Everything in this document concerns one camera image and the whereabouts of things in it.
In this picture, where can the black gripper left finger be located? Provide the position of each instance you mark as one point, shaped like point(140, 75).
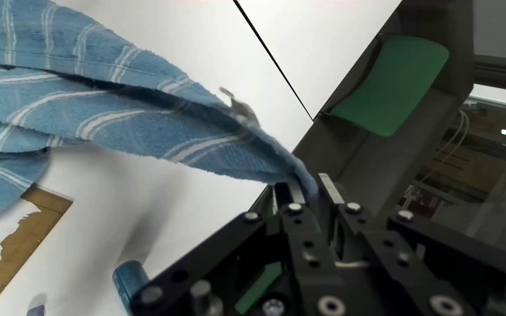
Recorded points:
point(319, 286)

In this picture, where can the blue striped cloth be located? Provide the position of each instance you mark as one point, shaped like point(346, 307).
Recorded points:
point(68, 79)

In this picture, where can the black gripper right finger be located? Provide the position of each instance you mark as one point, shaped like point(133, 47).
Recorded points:
point(386, 274)

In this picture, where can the far green chair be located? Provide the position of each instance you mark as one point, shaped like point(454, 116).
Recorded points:
point(400, 77)

